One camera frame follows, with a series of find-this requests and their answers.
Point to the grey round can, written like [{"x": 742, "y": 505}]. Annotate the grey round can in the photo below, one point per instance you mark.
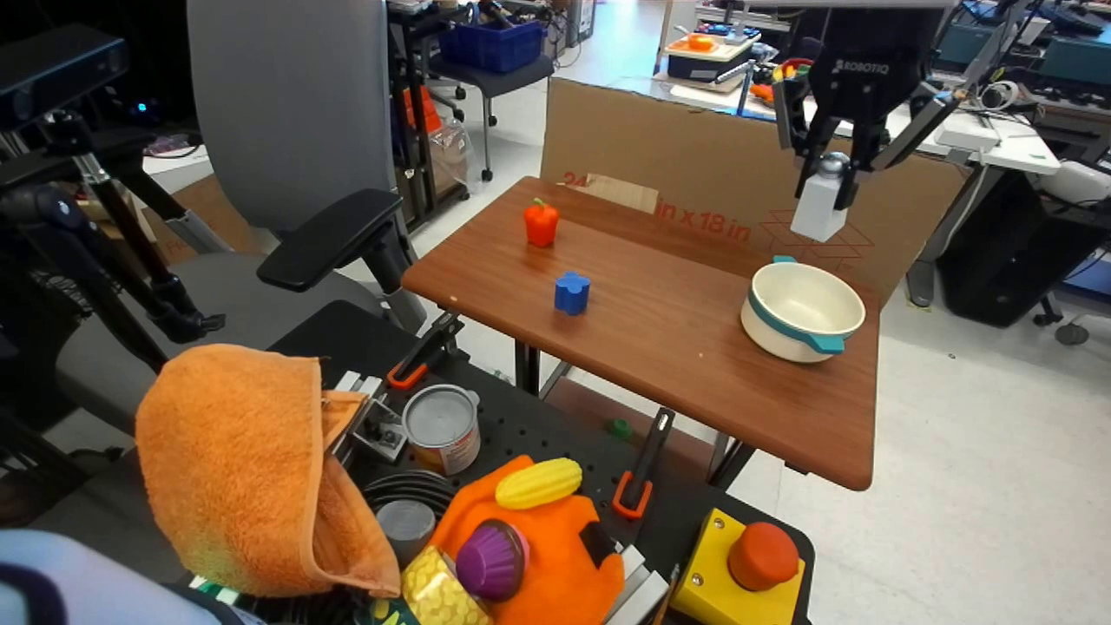
[{"x": 408, "y": 524}]

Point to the white background desk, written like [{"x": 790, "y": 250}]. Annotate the white background desk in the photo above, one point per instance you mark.
[{"x": 954, "y": 120}]

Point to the white salt cellar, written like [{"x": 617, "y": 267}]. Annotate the white salt cellar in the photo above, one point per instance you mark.
[{"x": 817, "y": 214}]

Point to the brown cardboard panel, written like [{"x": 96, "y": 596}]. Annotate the brown cardboard panel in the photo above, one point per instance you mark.
[{"x": 727, "y": 178}]

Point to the orange black clamp right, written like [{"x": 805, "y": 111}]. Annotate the orange black clamp right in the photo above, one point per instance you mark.
[{"x": 633, "y": 489}]

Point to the orange toy pepper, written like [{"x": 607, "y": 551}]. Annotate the orange toy pepper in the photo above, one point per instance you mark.
[{"x": 540, "y": 222}]

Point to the blue cube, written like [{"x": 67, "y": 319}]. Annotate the blue cube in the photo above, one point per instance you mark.
[{"x": 572, "y": 294}]

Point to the yellow bumpy toy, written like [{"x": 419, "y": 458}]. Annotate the yellow bumpy toy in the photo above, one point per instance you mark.
[{"x": 437, "y": 596}]

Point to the orange black clamp left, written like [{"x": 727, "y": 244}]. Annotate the orange black clamp left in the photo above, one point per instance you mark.
[{"x": 419, "y": 357}]

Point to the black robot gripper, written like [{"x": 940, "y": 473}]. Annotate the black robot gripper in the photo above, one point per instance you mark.
[{"x": 871, "y": 59}]

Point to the orange towel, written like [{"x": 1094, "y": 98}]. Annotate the orange towel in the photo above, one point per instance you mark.
[{"x": 242, "y": 473}]

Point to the grey office chair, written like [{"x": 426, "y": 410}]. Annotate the grey office chair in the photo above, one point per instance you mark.
[{"x": 293, "y": 107}]

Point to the black camera tripod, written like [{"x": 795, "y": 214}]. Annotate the black camera tripod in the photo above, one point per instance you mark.
[{"x": 79, "y": 248}]

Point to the blue storage bin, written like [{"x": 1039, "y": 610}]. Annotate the blue storage bin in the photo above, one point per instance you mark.
[{"x": 493, "y": 48}]

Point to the yellow box with red button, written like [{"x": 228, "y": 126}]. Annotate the yellow box with red button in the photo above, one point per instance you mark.
[{"x": 742, "y": 575}]

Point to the orange toy pumpkin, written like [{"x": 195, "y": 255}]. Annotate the orange toy pumpkin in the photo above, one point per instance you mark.
[{"x": 572, "y": 562}]

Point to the yellow toy corn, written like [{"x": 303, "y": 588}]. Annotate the yellow toy corn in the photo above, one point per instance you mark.
[{"x": 540, "y": 485}]

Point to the white bowl with teal rim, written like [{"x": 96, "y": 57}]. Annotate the white bowl with teal rim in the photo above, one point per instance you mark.
[{"x": 799, "y": 310}]

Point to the brown wooden table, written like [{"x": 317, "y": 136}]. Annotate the brown wooden table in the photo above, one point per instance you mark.
[{"x": 660, "y": 319}]

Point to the orange black clamp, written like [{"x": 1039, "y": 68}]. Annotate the orange black clamp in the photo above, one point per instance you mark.
[
  {"x": 419, "y": 357},
  {"x": 633, "y": 489}
]

